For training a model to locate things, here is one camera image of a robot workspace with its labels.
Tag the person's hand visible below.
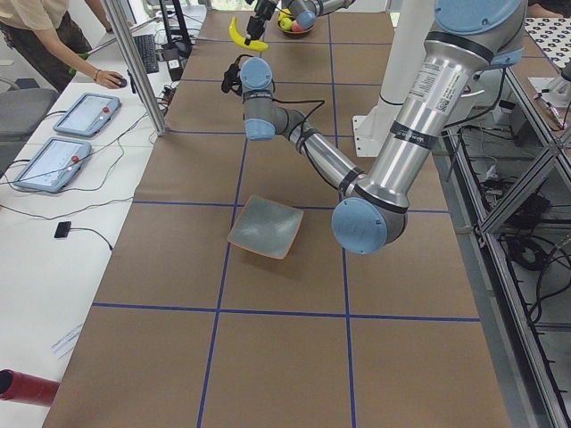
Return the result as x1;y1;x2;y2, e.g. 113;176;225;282
95;70;122;89

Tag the small black device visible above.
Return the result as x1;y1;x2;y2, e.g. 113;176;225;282
54;221;71;239

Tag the upper teach pendant tablet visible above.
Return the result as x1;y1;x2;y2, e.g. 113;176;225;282
53;93;121;137

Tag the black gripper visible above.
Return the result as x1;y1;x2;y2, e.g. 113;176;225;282
244;0;277;44
221;62;243;94

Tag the black keyboard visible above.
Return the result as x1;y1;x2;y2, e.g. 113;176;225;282
134;35;159;74

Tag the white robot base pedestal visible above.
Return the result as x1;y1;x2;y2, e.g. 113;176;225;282
352;0;434;158

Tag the red cylinder tube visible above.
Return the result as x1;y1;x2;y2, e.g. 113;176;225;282
1;369;60;407

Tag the person's forearm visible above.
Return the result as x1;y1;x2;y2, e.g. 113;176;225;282
33;28;98;80

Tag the aluminium frame post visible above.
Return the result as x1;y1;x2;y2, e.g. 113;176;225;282
102;0;166;136

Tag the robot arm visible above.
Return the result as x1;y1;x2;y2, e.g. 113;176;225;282
244;0;354;45
222;1;527;254

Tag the teach pendant tablet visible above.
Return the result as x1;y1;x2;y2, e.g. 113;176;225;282
53;93;121;137
12;137;92;193

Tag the person in beige shirt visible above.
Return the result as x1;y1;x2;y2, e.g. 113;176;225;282
1;0;123;92

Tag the wicker fruit basket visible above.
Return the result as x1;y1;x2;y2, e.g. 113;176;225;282
277;15;314;36

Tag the lower teach pendant tablet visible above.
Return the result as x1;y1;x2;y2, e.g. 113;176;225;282
12;137;92;193

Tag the yellow-green banana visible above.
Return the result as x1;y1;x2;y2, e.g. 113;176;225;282
228;16;269;53

